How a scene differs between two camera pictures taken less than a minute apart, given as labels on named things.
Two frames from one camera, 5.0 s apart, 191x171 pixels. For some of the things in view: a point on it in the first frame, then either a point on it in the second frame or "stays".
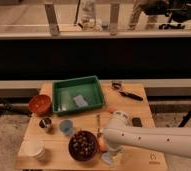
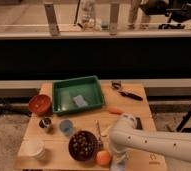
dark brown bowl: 82,145 stays
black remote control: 136,122 stays
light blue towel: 107,158 to 117,165
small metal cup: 45,123 stays
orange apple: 102,146 to 103,157
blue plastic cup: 66,127 stays
